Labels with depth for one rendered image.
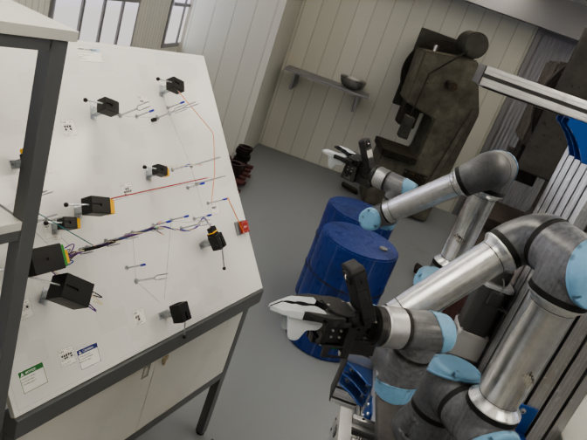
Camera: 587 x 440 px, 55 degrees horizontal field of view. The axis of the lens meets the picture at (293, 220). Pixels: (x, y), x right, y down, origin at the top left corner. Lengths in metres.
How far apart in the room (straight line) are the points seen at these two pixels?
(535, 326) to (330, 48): 6.81
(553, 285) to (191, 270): 1.33
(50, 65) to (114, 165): 0.84
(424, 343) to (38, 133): 0.81
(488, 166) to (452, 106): 5.17
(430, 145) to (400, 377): 5.94
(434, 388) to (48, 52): 1.07
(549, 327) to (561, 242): 0.17
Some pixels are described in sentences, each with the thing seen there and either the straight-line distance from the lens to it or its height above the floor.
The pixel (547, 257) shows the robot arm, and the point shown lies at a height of 1.74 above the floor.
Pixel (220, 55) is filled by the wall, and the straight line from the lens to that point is 6.66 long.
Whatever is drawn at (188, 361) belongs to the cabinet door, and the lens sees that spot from 2.31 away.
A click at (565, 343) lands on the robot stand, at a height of 1.48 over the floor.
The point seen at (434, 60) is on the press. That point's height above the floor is 1.87.
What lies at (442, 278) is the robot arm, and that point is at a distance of 1.19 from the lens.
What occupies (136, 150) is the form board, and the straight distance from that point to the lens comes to 2.02.
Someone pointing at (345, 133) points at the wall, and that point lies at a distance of 7.89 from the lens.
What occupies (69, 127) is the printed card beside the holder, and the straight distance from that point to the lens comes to 1.86.
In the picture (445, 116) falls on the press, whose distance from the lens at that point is 6.88.
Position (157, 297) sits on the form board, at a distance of 1.96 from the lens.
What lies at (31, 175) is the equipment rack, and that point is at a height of 1.56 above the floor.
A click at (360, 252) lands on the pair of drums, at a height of 0.78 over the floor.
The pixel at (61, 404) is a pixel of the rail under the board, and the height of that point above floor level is 0.84.
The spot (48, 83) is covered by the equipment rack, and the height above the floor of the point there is 1.75.
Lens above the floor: 2.03
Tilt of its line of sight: 21 degrees down
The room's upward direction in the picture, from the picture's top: 20 degrees clockwise
